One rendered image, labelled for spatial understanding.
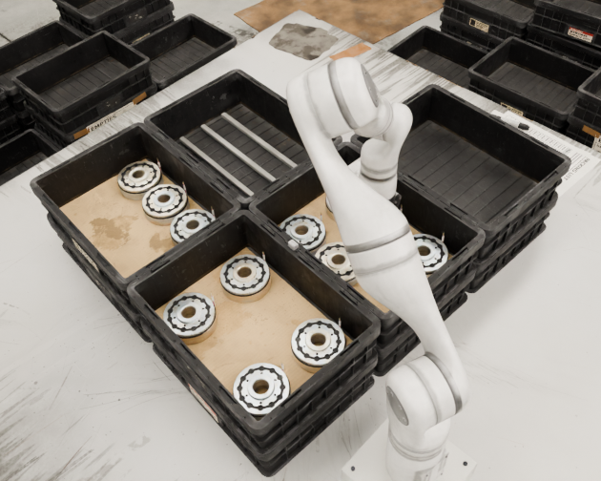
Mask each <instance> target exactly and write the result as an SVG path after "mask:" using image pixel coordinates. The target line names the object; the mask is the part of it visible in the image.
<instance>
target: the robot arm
mask: <svg viewBox="0 0 601 481"><path fill-rule="evenodd" d="M286 98H287V103H288V107H289V112H290V114H291V116H292V118H293V120H294V123H295V126H296V128H297V130H298V132H299V134H300V138H301V140H302V142H303V144H304V147H305V149H306V151H307V153H308V155H309V157H310V159H311V161H312V163H313V166H314V168H315V170H316V172H317V174H318V177H319V179H320V181H321V185H322V187H323V189H324V192H325V194H326V196H327V199H328V201H329V204H330V207H331V209H332V212H333V215H334V218H335V221H336V223H337V225H338V228H339V231H340V234H341V237H342V242H343V245H344V248H345V251H346V254H347V257H348V259H349V261H350V264H351V266H352V269H353V272H354V274H355V277H356V279H357V281H358V283H359V285H360V286H361V287H362V289H363V290H364V291H365V292H366V293H368V294H369V295H370V296H371V297H372V298H374V299H375V300H376V301H378V302H379V303H381V304H382V305H384V306H385V307H387V308H388V309H390V310H391V311H392V312H394V313H395V314H396V315H398V316H399V317H400V318H402V319H403V320H404V321H405V322H406V323H407V324H408V325H409V326H411V328H412V329H413V330H414V331H415V333H416V334H417V335H418V337H419V339H420V341H421V343H422V345H423V347H424V350H425V354H424V355H422V356H420V357H418V358H416V359H414V360H412V361H410V362H408V363H406V364H404V365H402V366H399V367H397V368H395V369H393V370H391V371H390V372H389V373H388V375H387V377H386V380H385V391H386V409H387V415H388V419H389V424H388V434H387V446H386V459H385V464H386V469H387V472H388V474H389V476H390V477H391V479H392V480H393V481H435V480H436V479H437V478H438V477H439V476H440V475H442V474H443V472H444V469H445V466H446V460H447V457H448V454H449V452H448V450H447V449H446V448H445V446H446V440H447V437H448V434H449V430H450V417H452V416H454V415H456V414H457V413H459V412H461V411H463V410H465V409H466V408H468V407H469V405H470V404H471V400H472V393H471V387H470V383H469V380H468V378H467V376H466V371H465V369H464V367H463V364H462V362H461V360H460V358H459V355H458V353H457V351H456V349H455V346H454V344H453V343H452V341H451V338H450V336H449V334H448V332H447V330H446V326H445V324H444V322H443V319H442V317H441V315H440V312H439V310H438V307H437V305H436V303H435V300H434V297H433V295H432V292H431V289H430V286H429V283H428V280H427V277H426V275H425V270H424V267H423V264H422V261H421V258H420V255H419V252H418V248H417V246H416V243H415V241H414V238H413V235H412V233H411V230H410V227H409V224H408V222H407V219H406V218H405V216H404V214H403V213H402V212H401V211H400V210H399V209H398V206H399V204H400V201H401V198H402V196H401V195H400V194H398V193H397V192H396V188H397V166H398V157H399V152H400V150H401V147H402V145H403V143H404V140H405V138H406V137H407V135H408V133H409V131H410V128H411V125H412V120H413V117H412V113H411V111H410V110H409V108H408V107H407V106H406V105H404V104H402V103H397V102H393V101H388V100H387V99H386V98H385V97H383V96H382V95H381V94H380V92H379V90H378V88H377V86H376V84H375V83H374V81H373V79H372V77H371V75H370V74H369V72H368V70H367V69H366V67H365V66H364V65H363V64H362V63H361V62H360V61H359V60H357V59H356V58H352V57H345V58H341V59H337V60H335V61H333V62H330V63H328V64H325V65H323V66H321V67H318V68H317V69H315V70H312V71H310V72H307V73H304V74H301V75H299V76H297V77H294V78H293V79H291V80H290V81H289V82H288V83H287V86H286ZM352 131H354V133H355V134H357V135H359V136H365V137H370V138H371V139H369V140H367V141H366V142H365V144H364V145H363V146H362V150H361V157H360V158H358V159H357V160H356V161H354V162H353V163H351V164H350V165H348V166H347V165H346V163H345V162H344V161H343V160H342V158H341V156H340V155H339V153H338V152H337V150H336V148H335V146H334V144H333V142H332V140H331V138H333V137H337V136H341V135H344V134H346V133H349V132H352Z"/></svg>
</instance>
